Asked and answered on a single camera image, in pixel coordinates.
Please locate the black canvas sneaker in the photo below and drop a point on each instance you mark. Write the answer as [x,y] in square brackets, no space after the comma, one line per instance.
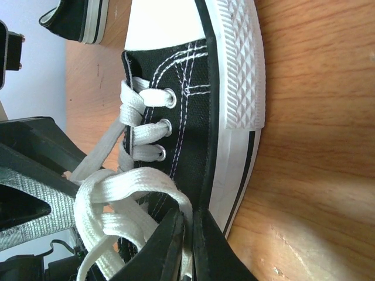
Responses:
[83,21]
[200,68]

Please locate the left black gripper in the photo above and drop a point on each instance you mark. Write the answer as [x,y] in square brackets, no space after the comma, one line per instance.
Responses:
[38,138]

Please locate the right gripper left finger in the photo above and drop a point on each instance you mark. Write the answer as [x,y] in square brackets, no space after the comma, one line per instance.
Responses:
[160,258]

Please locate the white lace of sneaker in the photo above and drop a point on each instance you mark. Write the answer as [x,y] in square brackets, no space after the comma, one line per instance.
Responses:
[106,206]

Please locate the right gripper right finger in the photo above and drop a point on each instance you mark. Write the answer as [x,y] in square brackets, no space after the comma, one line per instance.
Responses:
[214,260]

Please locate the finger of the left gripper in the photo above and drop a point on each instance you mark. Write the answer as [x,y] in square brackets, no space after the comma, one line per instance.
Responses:
[35,201]

